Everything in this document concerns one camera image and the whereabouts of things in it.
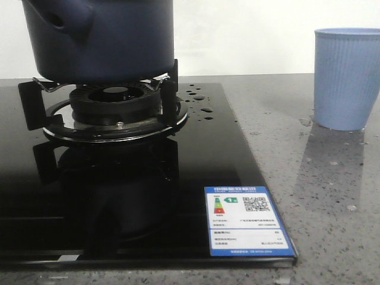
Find black right gas burner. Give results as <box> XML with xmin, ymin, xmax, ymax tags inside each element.
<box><xmin>43</xmin><ymin>81</ymin><xmax>188</xmax><ymax>144</ymax></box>

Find black glass gas stove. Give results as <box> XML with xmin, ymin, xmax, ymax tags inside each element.
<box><xmin>1</xmin><ymin>81</ymin><xmax>298</xmax><ymax>269</ymax></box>

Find dark blue pot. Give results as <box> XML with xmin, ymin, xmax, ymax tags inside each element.
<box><xmin>23</xmin><ymin>1</ymin><xmax>175</xmax><ymax>84</ymax></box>

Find light blue ribbed cup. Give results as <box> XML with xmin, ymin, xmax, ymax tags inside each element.
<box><xmin>314</xmin><ymin>27</ymin><xmax>379</xmax><ymax>131</ymax></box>

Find blue energy label sticker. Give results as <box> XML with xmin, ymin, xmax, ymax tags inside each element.
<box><xmin>204</xmin><ymin>186</ymin><xmax>296</xmax><ymax>258</ymax></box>

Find black right pot support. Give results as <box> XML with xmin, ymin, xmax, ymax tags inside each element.
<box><xmin>18</xmin><ymin>61</ymin><xmax>178</xmax><ymax>132</ymax></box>

